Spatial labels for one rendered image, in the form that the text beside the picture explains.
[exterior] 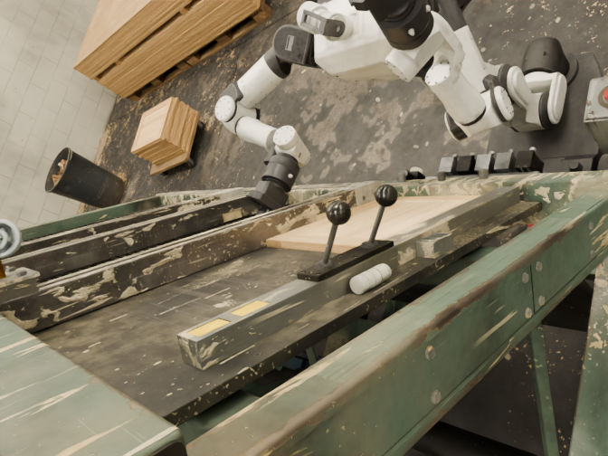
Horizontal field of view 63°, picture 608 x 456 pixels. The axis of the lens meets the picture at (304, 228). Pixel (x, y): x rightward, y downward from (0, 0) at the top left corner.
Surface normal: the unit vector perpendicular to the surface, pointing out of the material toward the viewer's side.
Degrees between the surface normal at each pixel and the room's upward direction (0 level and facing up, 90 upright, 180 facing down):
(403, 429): 90
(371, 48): 68
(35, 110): 90
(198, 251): 90
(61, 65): 90
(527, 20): 0
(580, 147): 0
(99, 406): 54
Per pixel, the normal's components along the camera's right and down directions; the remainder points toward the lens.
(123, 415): -0.17, -0.97
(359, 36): -0.73, 0.04
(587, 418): -0.67, -0.36
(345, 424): 0.69, 0.03
